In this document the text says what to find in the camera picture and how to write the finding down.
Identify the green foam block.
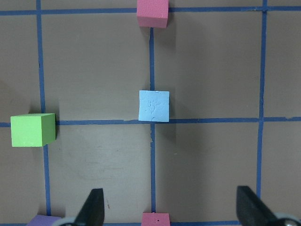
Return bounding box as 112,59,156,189
10,113,56,147

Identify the pink foam block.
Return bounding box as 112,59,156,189
141,212,170,226
136,0,169,28

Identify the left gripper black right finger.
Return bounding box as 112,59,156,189
236,186,278,226

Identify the light blue foam block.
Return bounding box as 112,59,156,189
138,90,170,122

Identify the pink foam block far left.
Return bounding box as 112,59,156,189
136,0,169,28

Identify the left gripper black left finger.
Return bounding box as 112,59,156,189
73,188,104,226

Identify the pink foam block near left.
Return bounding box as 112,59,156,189
141,212,170,226

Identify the purple foam block left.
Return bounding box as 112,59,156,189
26,215,61,226

